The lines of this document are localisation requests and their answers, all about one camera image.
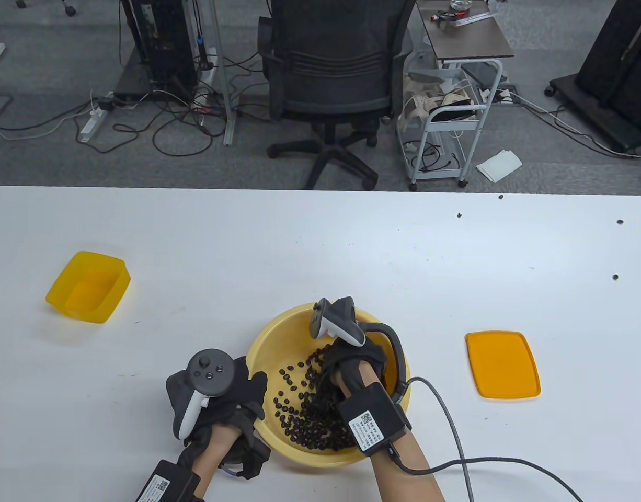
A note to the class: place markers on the person's right hand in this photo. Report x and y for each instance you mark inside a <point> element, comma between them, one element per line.
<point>346,361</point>

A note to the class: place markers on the person's left hand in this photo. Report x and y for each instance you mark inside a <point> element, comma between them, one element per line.
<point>242,387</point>

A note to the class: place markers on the yellow plastic basin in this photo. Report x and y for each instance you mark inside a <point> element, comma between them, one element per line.
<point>278,340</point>

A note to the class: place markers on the pile of coffee beans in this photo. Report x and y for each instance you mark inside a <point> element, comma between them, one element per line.
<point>310,423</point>

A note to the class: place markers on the orange container lid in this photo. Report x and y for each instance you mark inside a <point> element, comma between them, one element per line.
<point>503,366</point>

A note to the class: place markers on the orange plastic container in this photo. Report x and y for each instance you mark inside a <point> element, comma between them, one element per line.
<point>90,293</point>

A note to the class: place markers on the person's left forearm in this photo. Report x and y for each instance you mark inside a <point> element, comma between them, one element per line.
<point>216,449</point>

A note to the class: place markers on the grey white handheld controller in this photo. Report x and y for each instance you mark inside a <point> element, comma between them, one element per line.
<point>333,321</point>
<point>210,368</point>

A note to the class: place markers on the white folded paper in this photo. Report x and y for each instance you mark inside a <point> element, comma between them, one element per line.
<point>499,166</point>

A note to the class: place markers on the white rolling cart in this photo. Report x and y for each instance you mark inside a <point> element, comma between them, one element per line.
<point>451,124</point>

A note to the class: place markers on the black mesh office chair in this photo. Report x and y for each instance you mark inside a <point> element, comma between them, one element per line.
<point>331,63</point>

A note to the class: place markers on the black white power strip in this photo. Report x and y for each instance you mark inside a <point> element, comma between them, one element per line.
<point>503,95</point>

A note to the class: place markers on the grey laptop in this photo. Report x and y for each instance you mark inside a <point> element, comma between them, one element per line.
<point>480,73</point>

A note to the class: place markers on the brown side table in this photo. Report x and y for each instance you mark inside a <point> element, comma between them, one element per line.
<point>467,42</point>

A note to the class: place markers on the black computer tower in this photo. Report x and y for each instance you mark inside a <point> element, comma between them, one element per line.
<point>163,42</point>

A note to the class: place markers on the red black tool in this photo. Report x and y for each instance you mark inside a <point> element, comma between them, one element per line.
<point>442,18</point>

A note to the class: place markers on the white ruler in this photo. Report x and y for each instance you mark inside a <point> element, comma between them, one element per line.
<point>474,18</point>

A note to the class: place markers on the clear glass dish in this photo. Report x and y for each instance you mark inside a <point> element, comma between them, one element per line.
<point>460,5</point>

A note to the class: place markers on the black chair caster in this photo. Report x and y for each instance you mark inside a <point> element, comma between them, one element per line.
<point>68,8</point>

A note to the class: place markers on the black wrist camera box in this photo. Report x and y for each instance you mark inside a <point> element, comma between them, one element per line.
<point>373,418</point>
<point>166,483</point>

